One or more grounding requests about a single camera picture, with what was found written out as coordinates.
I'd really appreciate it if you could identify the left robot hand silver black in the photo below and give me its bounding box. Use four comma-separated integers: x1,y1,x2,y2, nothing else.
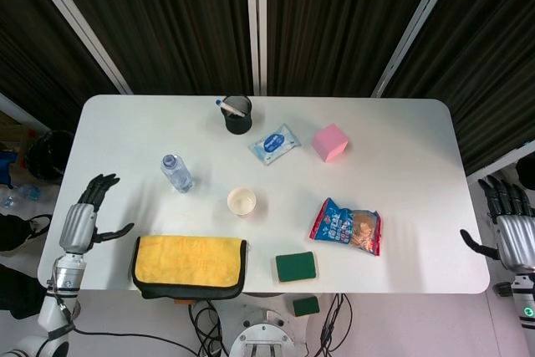
57,171,135,254

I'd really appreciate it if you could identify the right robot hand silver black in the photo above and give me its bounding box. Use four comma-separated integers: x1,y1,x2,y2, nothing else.
459,176,535,275

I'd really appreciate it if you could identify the clear plastic water bottle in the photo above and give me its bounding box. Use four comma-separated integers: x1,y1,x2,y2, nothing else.
160,153,195,194

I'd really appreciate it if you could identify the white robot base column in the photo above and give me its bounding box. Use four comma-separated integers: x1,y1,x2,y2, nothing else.
211,293,313,357

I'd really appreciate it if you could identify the white paper cup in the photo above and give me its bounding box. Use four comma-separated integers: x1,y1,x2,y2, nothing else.
227,186,257,219

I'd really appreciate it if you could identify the black equipment stand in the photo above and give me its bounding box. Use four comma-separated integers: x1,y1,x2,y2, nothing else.
514,155,535,186

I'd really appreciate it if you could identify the black trash bin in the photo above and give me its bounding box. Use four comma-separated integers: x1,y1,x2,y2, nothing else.
25,129,75,185

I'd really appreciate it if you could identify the yellow cloth with black edge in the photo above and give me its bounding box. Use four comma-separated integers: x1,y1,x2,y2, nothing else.
131,234,248,300

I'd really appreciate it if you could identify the brown cardboard box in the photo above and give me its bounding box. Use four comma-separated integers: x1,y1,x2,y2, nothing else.
0,110,43,153

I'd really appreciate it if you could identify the blue red snack bag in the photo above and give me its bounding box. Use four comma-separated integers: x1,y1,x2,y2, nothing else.
308,196,383,258

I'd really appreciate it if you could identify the black pleated curtain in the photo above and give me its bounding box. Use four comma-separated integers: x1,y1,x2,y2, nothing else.
265,0,444,98
43,0,254,97
382,0,535,176
0,0,120,132

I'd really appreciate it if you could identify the black mesh pen holder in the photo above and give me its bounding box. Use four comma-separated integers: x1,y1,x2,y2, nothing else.
222,94,254,135

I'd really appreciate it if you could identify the blue white marker pen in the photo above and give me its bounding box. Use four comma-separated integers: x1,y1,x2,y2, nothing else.
215,99,247,118

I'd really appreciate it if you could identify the pink foam cube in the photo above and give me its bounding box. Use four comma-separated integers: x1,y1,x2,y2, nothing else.
311,123,349,163

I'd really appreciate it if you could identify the blue white wet wipes pack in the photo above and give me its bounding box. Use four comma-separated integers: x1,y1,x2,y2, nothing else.
248,124,302,167

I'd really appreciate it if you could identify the green yellow scouring sponge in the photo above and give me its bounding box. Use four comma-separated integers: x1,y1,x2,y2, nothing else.
274,251,320,283

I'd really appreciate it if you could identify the black cable bundle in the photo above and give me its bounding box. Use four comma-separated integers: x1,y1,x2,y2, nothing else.
183,296,235,357
319,293,356,357

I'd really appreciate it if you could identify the white frame post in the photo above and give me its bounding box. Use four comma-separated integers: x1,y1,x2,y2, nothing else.
371,0,473,98
244,0,268,97
20,0,134,95

